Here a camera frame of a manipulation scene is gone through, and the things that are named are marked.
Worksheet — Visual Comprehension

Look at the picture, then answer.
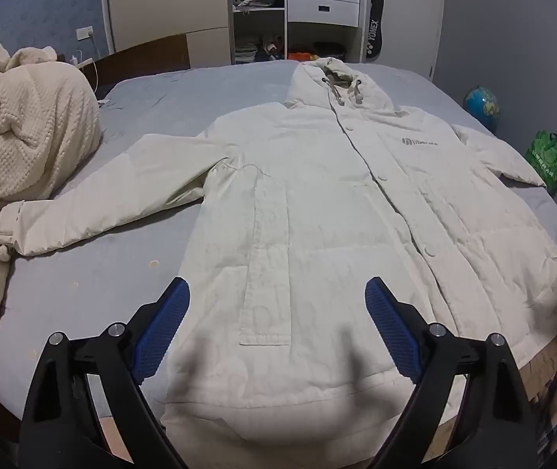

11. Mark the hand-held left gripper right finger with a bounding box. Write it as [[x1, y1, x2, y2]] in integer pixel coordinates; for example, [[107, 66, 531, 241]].
[[365, 276, 539, 469]]

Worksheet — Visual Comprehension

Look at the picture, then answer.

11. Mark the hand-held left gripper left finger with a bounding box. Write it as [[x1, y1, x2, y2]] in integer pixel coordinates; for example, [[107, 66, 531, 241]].
[[18, 276, 191, 469]]

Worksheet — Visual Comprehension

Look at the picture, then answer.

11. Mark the white hooded coat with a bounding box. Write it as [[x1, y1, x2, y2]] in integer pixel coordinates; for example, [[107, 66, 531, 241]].
[[0, 57, 557, 450]]

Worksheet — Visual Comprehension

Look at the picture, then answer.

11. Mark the green shopping bag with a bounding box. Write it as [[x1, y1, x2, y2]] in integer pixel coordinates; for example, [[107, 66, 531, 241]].
[[524, 130, 557, 194]]

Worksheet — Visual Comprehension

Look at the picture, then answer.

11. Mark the blue globe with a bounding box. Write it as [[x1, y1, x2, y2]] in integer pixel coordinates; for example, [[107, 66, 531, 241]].
[[463, 85, 500, 132]]

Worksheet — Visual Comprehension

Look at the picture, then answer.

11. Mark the bed with grey sheet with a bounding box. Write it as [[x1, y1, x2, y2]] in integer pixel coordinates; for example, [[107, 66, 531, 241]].
[[0, 61, 557, 450]]

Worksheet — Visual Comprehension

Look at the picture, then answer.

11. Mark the cream knitted blanket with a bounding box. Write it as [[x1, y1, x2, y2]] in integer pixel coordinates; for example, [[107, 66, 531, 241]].
[[0, 36, 104, 345]]

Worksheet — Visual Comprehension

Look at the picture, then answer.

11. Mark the white door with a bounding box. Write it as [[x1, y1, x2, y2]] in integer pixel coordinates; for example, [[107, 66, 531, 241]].
[[370, 0, 446, 82]]

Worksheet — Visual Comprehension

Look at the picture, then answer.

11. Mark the dark brown nightstand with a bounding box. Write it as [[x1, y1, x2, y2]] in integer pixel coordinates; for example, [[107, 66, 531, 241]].
[[58, 33, 191, 99]]

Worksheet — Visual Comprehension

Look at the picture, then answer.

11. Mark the black racket bag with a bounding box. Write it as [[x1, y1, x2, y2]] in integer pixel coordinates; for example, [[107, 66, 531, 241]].
[[362, 0, 387, 57]]

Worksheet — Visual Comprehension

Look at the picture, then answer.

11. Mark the white open shelf unit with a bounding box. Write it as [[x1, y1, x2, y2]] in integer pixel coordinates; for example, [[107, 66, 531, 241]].
[[231, 0, 372, 65]]

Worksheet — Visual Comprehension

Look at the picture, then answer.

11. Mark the beige wardrobe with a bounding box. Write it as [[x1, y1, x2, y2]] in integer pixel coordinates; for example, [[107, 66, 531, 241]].
[[100, 0, 233, 66]]

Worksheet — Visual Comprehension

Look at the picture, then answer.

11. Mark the white charger with cable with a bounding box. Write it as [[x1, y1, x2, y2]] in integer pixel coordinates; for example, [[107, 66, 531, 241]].
[[70, 33, 102, 95]]

